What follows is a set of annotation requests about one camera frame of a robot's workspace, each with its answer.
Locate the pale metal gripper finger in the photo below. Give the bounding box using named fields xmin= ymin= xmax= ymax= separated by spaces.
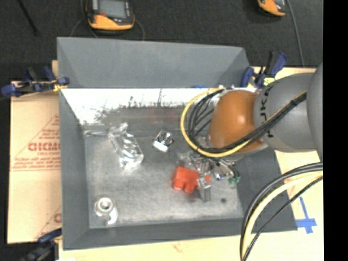
xmin=181 ymin=152 xmax=208 ymax=175
xmin=198 ymin=176 xmax=213 ymax=203

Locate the red plastic block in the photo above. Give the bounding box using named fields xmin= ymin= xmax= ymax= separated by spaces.
xmin=171 ymin=165 xmax=201 ymax=195

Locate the small clear glass cup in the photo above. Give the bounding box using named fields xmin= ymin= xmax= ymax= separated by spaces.
xmin=152 ymin=130 xmax=175 ymax=153

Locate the grey metal bin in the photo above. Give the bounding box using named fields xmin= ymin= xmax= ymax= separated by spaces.
xmin=56 ymin=36 xmax=297 ymax=250

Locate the clear glass block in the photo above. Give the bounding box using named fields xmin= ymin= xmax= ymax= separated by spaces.
xmin=108 ymin=122 xmax=145 ymax=171

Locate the brown cardboard board red print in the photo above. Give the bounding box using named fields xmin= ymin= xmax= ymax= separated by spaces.
xmin=6 ymin=59 xmax=64 ymax=245

